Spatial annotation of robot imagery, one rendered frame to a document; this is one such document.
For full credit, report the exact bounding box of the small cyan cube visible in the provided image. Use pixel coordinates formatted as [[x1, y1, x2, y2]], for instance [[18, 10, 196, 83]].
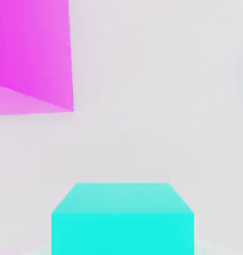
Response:
[[51, 182, 195, 255]]

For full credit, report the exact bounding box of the large magenta box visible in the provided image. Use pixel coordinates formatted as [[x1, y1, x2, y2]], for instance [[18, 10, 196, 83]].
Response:
[[0, 0, 74, 116]]

